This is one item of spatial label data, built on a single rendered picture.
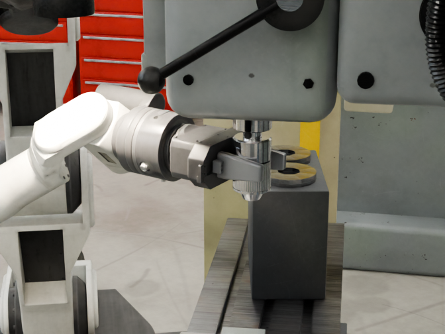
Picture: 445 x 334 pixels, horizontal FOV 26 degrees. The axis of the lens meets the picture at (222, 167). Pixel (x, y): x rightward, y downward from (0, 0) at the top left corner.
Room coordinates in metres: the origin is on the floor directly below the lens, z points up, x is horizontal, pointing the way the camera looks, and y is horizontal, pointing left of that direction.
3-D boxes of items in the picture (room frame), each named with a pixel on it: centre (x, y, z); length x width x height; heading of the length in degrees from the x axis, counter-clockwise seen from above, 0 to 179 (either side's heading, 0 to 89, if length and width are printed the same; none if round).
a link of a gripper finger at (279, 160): (1.14, -0.05, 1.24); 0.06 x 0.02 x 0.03; 57
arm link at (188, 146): (1.16, 0.04, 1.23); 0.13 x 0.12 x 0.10; 147
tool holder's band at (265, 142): (1.12, -0.04, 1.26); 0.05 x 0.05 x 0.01
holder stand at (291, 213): (1.52, -0.11, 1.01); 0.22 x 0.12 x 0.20; 0
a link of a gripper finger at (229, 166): (1.09, -0.02, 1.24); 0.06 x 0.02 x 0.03; 57
